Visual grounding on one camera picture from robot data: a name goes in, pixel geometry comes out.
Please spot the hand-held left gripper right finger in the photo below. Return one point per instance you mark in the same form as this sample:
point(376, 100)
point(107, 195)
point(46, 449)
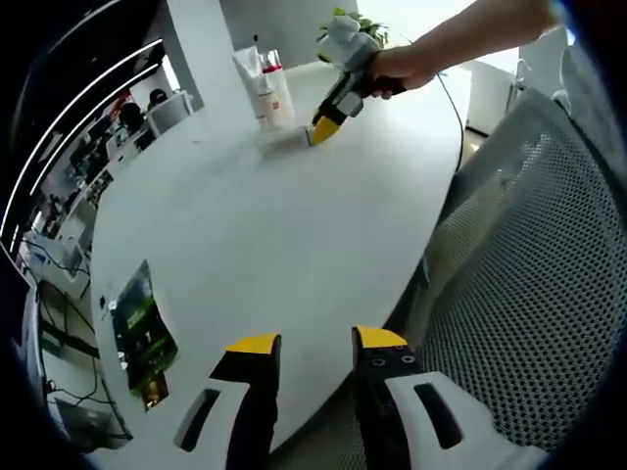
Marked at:
point(377, 391)

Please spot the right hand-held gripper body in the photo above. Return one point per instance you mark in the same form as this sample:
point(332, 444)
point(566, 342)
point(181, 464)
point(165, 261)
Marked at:
point(350, 46)

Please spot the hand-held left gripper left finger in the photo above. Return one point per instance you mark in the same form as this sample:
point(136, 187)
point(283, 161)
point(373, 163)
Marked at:
point(255, 391)

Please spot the red band skincare bottle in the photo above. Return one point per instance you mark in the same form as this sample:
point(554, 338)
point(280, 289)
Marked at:
point(281, 98)

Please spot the white skincare tube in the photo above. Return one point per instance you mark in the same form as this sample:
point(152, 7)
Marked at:
point(250, 78)

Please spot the person's right hand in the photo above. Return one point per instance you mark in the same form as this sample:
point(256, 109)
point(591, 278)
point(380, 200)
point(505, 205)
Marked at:
point(401, 68)

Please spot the green potted plant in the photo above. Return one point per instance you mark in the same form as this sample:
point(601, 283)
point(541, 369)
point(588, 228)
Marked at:
point(372, 29)

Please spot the green snack packet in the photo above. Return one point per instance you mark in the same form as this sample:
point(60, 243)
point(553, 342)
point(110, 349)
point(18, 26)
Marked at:
point(142, 318)

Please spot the grey mesh office chair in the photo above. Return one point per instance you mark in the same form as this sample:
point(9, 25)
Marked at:
point(529, 245)

